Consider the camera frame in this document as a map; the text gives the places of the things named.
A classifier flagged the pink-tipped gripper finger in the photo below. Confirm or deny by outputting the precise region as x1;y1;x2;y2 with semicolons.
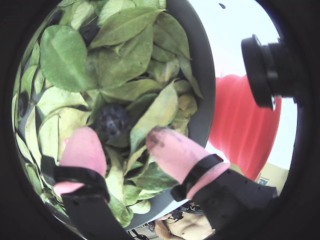
145;125;279;232
41;126;137;240

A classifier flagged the grey round bowl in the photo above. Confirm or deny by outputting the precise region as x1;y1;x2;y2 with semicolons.
11;0;216;231

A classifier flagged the red collapsible cup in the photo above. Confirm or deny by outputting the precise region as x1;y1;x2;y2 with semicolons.
207;73;283;181

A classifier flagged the large dark green leaf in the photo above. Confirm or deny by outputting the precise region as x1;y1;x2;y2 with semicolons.
39;24;97;93

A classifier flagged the green leaf pile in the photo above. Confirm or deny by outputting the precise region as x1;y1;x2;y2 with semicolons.
12;0;205;227

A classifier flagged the dark blueberry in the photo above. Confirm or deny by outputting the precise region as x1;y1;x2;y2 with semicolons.
16;91;30;118
47;9;63;26
96;103;132;140

